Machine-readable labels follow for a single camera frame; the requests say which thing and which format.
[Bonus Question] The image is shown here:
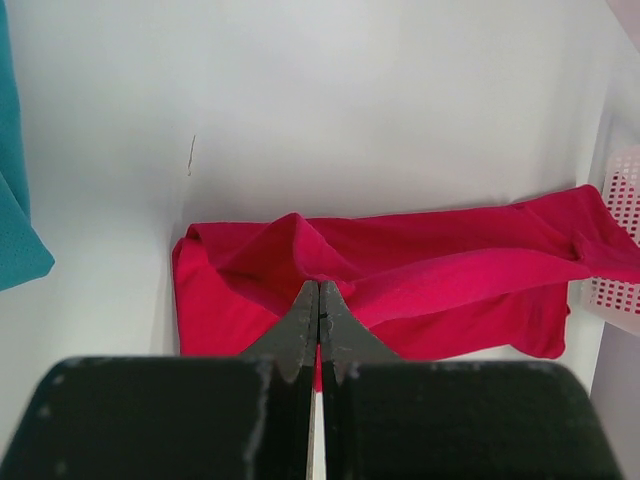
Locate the white plastic basket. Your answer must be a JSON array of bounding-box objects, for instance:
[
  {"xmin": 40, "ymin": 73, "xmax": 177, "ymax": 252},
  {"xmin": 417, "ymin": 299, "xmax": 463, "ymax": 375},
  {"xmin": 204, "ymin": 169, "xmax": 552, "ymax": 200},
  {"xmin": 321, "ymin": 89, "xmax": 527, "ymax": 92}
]
[{"xmin": 582, "ymin": 145, "xmax": 639, "ymax": 336}]

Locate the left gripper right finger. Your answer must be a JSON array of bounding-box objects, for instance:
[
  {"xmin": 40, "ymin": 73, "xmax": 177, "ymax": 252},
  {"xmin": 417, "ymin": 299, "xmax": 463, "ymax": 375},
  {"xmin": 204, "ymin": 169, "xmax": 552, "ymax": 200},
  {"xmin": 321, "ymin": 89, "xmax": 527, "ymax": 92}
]
[{"xmin": 318, "ymin": 282, "xmax": 623, "ymax": 479}]

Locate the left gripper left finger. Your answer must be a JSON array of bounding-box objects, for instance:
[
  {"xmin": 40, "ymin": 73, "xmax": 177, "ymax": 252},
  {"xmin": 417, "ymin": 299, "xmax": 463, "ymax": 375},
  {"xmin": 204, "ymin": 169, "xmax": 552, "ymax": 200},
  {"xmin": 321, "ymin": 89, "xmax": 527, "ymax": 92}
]
[{"xmin": 1, "ymin": 281, "xmax": 319, "ymax": 479}]

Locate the teal folded t shirt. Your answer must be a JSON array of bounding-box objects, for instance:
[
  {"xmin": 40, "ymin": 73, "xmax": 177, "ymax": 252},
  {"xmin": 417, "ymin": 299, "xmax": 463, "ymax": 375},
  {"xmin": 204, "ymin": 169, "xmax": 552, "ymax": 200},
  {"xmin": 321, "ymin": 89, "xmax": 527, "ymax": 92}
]
[{"xmin": 0, "ymin": 6, "xmax": 55, "ymax": 290}]

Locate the red t shirt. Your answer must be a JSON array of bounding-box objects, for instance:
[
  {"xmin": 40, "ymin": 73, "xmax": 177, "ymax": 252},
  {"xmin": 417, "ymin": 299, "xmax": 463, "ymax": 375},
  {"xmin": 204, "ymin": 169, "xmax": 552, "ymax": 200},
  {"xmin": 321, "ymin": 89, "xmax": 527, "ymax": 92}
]
[{"xmin": 172, "ymin": 185, "xmax": 612, "ymax": 360}]

